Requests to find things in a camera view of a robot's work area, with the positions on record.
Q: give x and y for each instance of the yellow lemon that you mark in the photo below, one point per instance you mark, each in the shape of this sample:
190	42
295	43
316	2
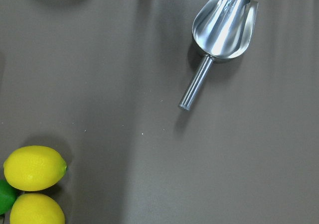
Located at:
34	208
34	168

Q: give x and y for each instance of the steel ice scoop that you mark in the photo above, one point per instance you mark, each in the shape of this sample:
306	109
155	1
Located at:
222	31

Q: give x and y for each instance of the green lime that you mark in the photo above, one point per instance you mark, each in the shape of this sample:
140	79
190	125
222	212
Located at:
8	196

